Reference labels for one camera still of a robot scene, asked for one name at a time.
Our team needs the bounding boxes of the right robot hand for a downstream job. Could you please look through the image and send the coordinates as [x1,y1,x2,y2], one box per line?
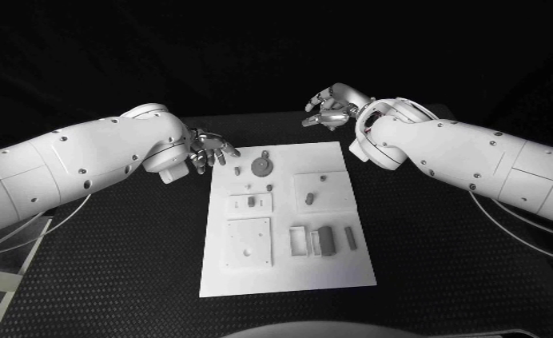
[301,82,378,132]

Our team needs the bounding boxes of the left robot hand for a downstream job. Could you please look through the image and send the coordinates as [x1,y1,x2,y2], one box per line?
[186,127,242,176]

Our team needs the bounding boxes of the white task board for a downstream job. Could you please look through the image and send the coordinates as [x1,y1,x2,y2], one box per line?
[199,141,378,299]

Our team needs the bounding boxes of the grey gear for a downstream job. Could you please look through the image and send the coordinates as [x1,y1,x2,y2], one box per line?
[251,155,276,177]

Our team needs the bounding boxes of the long thin grey bar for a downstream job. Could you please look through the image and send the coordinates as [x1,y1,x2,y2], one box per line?
[343,226,359,251]

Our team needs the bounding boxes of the large grey cylinder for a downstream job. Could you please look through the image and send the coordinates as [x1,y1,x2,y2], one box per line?
[317,225,337,256]

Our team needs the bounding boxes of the clear plastic panel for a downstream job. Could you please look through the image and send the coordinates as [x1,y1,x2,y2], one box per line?
[0,216,55,313]

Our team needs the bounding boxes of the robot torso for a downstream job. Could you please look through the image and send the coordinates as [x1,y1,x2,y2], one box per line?
[219,321,542,338]

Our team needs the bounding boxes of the white cable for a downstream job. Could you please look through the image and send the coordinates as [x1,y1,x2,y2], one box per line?
[469,191,553,256]
[0,212,45,241]
[492,198,553,234]
[0,193,94,254]

